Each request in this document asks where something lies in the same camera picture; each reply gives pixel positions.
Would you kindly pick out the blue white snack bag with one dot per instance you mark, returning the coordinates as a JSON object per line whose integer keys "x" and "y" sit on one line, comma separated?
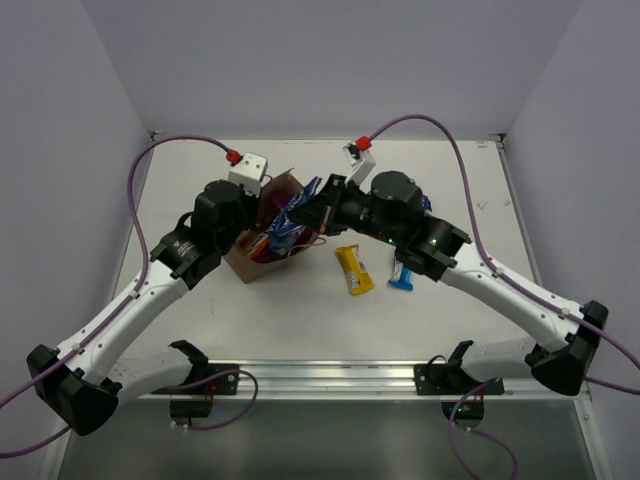
{"x": 425, "y": 201}

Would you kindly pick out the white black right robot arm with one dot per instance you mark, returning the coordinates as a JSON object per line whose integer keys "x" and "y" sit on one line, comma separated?
{"x": 560, "y": 343}

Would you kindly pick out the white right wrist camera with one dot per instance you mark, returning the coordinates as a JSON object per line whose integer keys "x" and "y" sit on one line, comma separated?
{"x": 362, "y": 164}

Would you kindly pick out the yellow snack packet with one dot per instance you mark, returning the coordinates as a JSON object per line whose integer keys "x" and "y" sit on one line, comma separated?
{"x": 357, "y": 278}

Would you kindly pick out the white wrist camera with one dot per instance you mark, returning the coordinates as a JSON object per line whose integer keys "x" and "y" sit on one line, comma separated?
{"x": 362, "y": 164}
{"x": 247, "y": 171}

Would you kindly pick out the magenta snack wrapper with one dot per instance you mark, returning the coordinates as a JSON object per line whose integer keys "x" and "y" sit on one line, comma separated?
{"x": 273, "y": 203}

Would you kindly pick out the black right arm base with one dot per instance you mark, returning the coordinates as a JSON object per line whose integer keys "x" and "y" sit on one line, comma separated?
{"x": 442, "y": 376}

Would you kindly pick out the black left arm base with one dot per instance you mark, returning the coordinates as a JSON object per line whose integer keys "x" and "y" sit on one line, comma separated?
{"x": 197, "y": 402}

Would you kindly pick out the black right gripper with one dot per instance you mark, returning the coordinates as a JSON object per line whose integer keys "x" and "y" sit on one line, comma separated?
{"x": 312, "y": 212}

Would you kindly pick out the light blue snack bar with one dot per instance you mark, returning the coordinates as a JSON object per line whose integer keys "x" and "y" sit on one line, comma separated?
{"x": 401, "y": 278}

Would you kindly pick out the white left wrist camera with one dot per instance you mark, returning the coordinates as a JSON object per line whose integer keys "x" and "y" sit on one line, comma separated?
{"x": 247, "y": 171}

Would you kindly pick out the orange snack packet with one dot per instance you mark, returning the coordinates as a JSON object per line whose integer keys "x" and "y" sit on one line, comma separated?
{"x": 257, "y": 245}

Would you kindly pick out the dark blue snack packet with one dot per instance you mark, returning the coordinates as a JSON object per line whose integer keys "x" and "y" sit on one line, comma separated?
{"x": 287, "y": 238}

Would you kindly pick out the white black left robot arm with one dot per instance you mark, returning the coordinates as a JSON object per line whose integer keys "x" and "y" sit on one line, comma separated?
{"x": 85, "y": 378}

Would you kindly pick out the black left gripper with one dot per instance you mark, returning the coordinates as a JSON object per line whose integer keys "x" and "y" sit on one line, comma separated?
{"x": 251, "y": 211}

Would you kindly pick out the brown paper bag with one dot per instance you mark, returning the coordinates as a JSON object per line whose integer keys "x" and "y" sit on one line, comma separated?
{"x": 249, "y": 269}

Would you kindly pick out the aluminium mounting rail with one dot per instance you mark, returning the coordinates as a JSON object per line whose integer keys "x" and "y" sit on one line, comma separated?
{"x": 362, "y": 381}

